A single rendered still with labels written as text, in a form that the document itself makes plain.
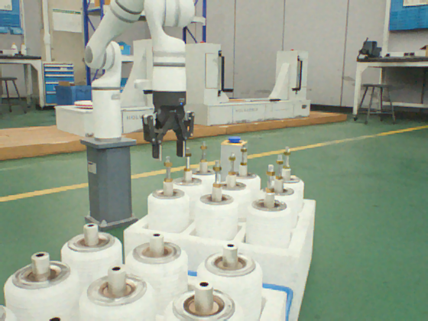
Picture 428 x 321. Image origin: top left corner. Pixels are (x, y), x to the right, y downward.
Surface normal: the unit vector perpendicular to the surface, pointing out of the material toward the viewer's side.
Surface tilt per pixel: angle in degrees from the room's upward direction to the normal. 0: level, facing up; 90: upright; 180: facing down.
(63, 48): 90
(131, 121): 90
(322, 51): 90
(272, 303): 0
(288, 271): 90
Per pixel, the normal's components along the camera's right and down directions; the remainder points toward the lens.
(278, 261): -0.32, 0.20
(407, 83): -0.76, 0.13
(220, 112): 0.65, 0.17
